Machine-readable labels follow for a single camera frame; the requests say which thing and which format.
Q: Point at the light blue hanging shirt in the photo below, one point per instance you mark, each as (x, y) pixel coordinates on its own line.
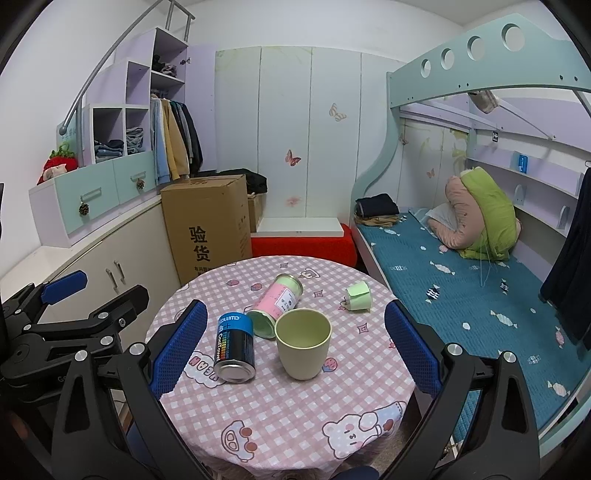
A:
(159, 147)

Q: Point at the folded dark clothes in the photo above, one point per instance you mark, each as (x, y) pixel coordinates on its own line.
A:
(376, 205)

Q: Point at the pink butterfly sticker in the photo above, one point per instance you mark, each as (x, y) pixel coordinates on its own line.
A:
(292, 158)

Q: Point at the yellow hanging jacket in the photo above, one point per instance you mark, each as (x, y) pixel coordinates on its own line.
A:
(175, 143)

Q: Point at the folded tan clothes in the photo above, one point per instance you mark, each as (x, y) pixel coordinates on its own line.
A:
(376, 222)

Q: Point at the folded jeans stack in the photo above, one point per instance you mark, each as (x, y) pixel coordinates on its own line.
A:
(135, 141)
(110, 150)

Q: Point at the large cardboard box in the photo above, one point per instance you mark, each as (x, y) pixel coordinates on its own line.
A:
(203, 221)

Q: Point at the dark hanging jackets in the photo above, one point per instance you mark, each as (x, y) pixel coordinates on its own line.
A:
(194, 138)

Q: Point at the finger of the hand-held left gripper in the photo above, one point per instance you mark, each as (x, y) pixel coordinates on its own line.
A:
(115, 309)
(64, 284)

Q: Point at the grey metal handrail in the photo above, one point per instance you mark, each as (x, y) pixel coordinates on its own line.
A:
(92, 85)

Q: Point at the white low cabinet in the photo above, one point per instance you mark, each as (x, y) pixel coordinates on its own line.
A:
(92, 258)

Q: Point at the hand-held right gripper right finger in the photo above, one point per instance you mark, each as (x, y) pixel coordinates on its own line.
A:
(411, 346)

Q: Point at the small green cup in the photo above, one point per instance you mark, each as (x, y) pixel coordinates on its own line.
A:
(360, 295)

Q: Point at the red covered bench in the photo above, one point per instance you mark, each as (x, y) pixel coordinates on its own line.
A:
(300, 251)

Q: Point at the small cardboard box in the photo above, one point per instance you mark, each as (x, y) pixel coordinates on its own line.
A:
(255, 212)

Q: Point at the white board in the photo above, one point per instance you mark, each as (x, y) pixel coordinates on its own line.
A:
(300, 226)

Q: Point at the red strawberry plush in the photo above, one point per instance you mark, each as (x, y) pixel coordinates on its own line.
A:
(57, 166)

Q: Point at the large green cup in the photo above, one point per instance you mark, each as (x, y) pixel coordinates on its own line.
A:
(302, 357)

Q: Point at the small blue box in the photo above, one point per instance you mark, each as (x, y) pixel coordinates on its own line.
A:
(522, 163)

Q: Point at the pink checked tablecloth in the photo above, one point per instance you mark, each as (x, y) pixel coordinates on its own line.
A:
(300, 415)

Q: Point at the beige butterfly sticker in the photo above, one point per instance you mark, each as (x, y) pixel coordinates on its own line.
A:
(338, 112)

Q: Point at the blue printed bed sheet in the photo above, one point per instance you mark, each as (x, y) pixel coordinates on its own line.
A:
(461, 295)

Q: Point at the pink quilt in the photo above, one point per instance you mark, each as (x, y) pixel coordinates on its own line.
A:
(455, 194)

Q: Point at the dark hanging garment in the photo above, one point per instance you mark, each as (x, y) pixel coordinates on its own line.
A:
(570, 258)

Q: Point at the green blanket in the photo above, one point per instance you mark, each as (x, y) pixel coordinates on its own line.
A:
(494, 212)

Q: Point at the purple stair cabinet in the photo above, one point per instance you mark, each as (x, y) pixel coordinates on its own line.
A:
(138, 69)

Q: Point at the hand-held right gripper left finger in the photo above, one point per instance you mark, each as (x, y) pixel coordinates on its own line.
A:
(178, 350)

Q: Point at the clothes on cabinet shelf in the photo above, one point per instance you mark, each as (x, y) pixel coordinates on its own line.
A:
(165, 67)

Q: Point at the black clothing pile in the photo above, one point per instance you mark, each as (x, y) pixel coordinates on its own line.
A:
(254, 181)

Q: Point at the pink and green canister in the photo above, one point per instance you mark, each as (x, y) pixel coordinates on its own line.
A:
(277, 302)

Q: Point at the blue metal can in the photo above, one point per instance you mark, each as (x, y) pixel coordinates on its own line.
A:
(235, 341)

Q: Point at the white pillow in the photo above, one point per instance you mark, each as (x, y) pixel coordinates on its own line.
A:
(438, 214)

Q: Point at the beige cloth bundle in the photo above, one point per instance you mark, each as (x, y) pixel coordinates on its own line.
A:
(485, 101)

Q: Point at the white wardrobe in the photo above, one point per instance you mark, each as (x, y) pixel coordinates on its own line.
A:
(277, 92)

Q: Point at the teal bunk bed frame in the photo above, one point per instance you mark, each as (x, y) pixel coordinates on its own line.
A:
(461, 74)

